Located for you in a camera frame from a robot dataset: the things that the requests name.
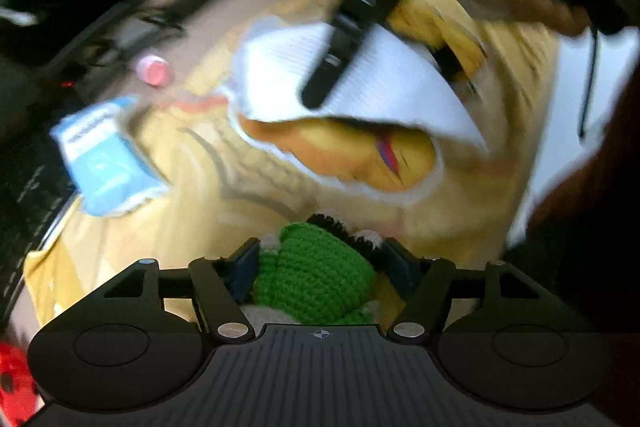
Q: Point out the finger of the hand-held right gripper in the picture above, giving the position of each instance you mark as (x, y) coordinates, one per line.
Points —
(350, 32)

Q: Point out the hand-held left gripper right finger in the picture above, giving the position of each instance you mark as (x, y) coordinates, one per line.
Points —
(400, 269)

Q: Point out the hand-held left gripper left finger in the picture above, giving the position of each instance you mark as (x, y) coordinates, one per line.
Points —
(245, 269)

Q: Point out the white paper tissue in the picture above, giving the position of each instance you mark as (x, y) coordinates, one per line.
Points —
(395, 72)

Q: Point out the crochet doll with green dress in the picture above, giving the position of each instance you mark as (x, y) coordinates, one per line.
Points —
(310, 267)

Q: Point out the yellow printed cloth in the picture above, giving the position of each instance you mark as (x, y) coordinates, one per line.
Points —
(210, 157)

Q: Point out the blue wet wipes packet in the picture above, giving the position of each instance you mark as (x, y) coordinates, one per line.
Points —
(100, 157)

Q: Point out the dark red cloth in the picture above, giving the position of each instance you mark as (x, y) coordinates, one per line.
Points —
(590, 217)

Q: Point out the black keyboard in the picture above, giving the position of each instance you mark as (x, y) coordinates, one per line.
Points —
(30, 207)

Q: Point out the red toy figure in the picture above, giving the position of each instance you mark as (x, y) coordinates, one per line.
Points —
(15, 377)

